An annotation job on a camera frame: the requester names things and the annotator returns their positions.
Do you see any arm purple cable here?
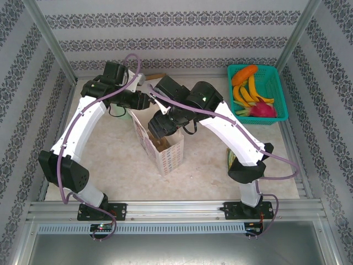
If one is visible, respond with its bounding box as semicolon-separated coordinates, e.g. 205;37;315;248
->
148;84;300;210
57;54;147;205

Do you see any long yellow toy banana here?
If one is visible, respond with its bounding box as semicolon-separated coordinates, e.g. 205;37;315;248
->
248;75;276;105

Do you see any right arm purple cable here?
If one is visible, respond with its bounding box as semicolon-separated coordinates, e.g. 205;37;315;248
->
148;84;300;210

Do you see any brown cardboard box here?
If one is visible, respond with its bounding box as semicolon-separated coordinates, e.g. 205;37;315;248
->
143;72;168;81

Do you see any pink toy dragon fruit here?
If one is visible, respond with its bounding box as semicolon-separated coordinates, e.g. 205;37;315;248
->
249;98;278;119

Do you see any aluminium frame post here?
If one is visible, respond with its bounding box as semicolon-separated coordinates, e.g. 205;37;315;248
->
275;0;322;73
23;0;78;82

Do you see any short yellow toy banana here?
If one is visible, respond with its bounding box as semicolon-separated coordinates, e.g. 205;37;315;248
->
233;84;250;107
239;85;257;107

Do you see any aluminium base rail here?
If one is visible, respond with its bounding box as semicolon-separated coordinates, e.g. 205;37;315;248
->
26;200;323;221

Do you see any orange toy fruit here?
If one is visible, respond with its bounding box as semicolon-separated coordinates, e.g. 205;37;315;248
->
231;65;259;86

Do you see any grey metal shelf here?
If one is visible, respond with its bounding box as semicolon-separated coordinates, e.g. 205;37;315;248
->
26;220;339;265

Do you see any purple circuit board cable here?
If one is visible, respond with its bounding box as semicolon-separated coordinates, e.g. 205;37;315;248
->
247;193;280;239
92;216;119;241

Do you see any slotted grey cable duct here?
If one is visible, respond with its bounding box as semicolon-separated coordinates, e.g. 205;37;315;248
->
37;222;246;235

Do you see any teal plastic basket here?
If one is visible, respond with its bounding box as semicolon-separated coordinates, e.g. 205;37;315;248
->
227;64;289;125

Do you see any white printed paper bag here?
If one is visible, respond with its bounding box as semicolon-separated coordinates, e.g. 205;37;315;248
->
129;109;185;177

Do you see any green yellow candy bag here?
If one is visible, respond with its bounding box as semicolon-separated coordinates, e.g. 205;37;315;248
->
226;147;238;169

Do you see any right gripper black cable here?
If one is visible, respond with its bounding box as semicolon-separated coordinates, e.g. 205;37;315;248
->
181;121;199;136

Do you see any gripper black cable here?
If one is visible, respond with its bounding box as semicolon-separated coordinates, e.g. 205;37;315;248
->
181;121;199;136
107;103;127;118

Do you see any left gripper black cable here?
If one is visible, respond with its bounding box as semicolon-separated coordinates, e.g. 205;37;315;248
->
107;103;127;118

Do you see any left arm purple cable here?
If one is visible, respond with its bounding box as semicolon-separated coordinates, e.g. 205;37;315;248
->
57;54;147;205

